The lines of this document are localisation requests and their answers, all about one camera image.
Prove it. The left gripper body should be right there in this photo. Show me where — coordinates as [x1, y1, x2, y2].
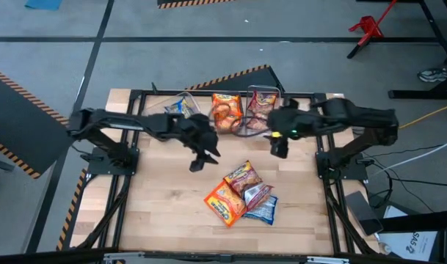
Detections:
[173, 113, 220, 155]

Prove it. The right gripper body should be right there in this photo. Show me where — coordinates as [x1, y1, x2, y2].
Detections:
[266, 106, 319, 140]

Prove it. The orange chicken ramen pack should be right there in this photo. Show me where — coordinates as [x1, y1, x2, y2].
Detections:
[214, 111, 244, 133]
[203, 180, 248, 228]
[211, 92, 243, 115]

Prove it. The red beef ramen pack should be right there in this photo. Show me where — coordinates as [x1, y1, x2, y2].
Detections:
[248, 91, 279, 114]
[243, 182, 275, 213]
[246, 109, 270, 131]
[222, 159, 264, 196]

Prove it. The clear plastic bin with label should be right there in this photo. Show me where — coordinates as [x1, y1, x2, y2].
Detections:
[244, 84, 283, 137]

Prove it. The black metal floor stand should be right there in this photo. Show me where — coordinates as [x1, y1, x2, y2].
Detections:
[387, 0, 447, 100]

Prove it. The red metal stand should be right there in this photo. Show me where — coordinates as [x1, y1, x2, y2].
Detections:
[347, 0, 399, 48]

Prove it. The white paper sheet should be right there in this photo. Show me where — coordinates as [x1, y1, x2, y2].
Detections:
[382, 204, 421, 221]

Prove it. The hazard tape strip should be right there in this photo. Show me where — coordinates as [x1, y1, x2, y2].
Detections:
[56, 167, 89, 252]

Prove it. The person's shoe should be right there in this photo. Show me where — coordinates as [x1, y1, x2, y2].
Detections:
[416, 67, 447, 84]

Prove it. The white printed sheet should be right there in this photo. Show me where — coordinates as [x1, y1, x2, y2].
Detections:
[377, 230, 440, 263]

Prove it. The black floor bar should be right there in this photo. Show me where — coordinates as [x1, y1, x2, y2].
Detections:
[377, 209, 447, 233]

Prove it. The large hazard-striped black floor mat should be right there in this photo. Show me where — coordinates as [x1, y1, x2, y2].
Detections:
[0, 65, 76, 180]

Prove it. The blue floor mat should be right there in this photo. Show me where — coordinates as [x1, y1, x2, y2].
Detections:
[24, 0, 64, 11]

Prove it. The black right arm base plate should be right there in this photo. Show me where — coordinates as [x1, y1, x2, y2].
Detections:
[314, 150, 369, 182]

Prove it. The black camera mount beam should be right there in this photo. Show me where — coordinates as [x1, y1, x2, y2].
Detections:
[0, 247, 447, 264]

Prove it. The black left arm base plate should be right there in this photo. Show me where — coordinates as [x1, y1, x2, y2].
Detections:
[86, 145, 140, 176]

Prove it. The white floor cable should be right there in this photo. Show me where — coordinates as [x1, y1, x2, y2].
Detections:
[368, 137, 447, 177]

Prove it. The black floor cable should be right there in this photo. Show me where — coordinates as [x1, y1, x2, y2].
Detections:
[366, 175, 447, 188]
[366, 143, 447, 158]

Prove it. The yellow floor cable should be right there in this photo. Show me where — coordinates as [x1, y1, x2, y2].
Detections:
[398, 100, 447, 130]

